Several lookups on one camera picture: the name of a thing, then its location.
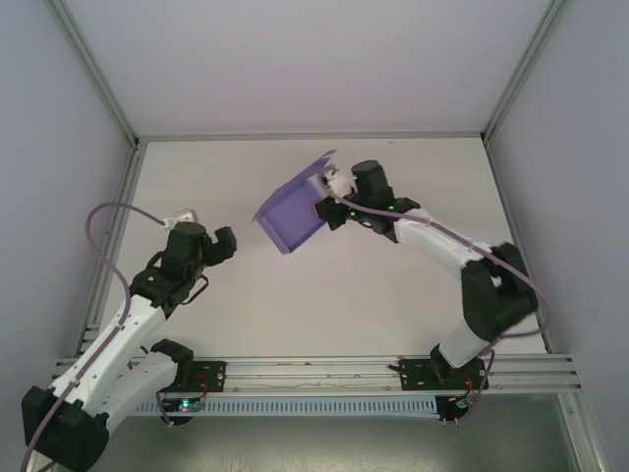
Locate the white slotted cable duct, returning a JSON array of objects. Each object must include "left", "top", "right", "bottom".
[{"left": 135, "top": 396, "right": 438, "bottom": 418}]

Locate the left aluminium frame post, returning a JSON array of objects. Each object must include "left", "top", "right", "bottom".
[{"left": 48, "top": 0, "right": 143, "bottom": 148}]

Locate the left controller board green light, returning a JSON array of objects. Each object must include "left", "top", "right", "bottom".
[{"left": 163, "top": 398, "right": 205, "bottom": 414}]

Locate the black mount plate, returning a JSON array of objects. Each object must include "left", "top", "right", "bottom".
[
  {"left": 396, "top": 357, "right": 486, "bottom": 392},
  {"left": 174, "top": 360, "right": 228, "bottom": 394}
]

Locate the left black mount plate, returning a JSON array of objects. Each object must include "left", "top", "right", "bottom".
[{"left": 174, "top": 360, "right": 228, "bottom": 394}]

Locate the right aluminium side rail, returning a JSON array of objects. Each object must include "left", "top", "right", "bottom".
[{"left": 486, "top": 141, "right": 608, "bottom": 472}]

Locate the left aluminium side rail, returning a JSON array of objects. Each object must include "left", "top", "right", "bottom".
[{"left": 24, "top": 142, "right": 146, "bottom": 472}]

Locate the aluminium frame post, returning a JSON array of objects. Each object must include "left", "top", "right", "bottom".
[
  {"left": 481, "top": 0, "right": 571, "bottom": 147},
  {"left": 48, "top": 0, "right": 143, "bottom": 148}
]

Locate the aluminium side rail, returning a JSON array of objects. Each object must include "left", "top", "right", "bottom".
[
  {"left": 486, "top": 141, "right": 608, "bottom": 472},
  {"left": 24, "top": 142, "right": 146, "bottom": 472}
]

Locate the purple paper box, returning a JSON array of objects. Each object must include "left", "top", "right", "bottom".
[{"left": 253, "top": 149, "right": 340, "bottom": 256}]

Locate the right aluminium frame post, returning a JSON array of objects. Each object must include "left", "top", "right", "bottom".
[{"left": 481, "top": 0, "right": 571, "bottom": 147}]

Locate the right black mount plate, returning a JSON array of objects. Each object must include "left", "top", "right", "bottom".
[{"left": 396, "top": 357, "right": 486, "bottom": 392}]

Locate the aluminium slotted base rail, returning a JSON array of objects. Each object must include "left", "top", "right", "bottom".
[{"left": 52, "top": 351, "right": 587, "bottom": 395}]

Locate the aluminium rear frame rail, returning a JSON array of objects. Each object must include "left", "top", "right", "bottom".
[{"left": 135, "top": 131, "right": 487, "bottom": 144}]

